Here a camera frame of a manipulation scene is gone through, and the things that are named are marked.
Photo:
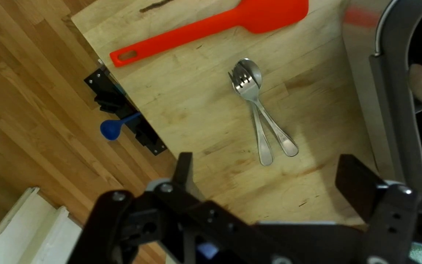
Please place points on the white wooden frame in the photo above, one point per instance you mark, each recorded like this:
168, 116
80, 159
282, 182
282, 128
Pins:
30, 229

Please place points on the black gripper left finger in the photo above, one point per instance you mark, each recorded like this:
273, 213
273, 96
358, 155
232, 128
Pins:
184, 171

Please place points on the orange silicone spatula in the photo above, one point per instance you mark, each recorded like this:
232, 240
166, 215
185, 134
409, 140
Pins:
260, 15

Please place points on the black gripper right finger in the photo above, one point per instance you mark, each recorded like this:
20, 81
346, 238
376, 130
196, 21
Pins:
363, 185

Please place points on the silver fork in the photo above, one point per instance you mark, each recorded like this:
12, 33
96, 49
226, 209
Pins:
285, 141
264, 152

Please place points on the black table clamp bracket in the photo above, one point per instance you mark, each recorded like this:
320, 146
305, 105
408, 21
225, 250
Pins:
106, 93

